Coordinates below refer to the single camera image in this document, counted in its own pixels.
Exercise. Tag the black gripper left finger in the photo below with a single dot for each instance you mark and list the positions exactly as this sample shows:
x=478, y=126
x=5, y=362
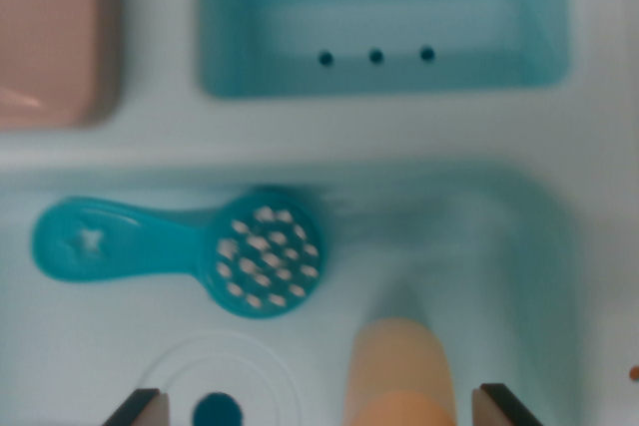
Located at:
x=145, y=411

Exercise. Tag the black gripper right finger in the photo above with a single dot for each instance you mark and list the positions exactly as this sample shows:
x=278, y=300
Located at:
x=499, y=408

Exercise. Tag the cream detergent bottle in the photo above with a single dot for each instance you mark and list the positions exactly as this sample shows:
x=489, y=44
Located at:
x=399, y=371

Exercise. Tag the light blue toy sink unit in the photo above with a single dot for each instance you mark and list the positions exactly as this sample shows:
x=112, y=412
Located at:
x=399, y=136

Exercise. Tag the teal scrub brush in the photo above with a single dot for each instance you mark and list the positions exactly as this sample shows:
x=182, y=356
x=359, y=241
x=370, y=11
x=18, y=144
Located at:
x=150, y=241

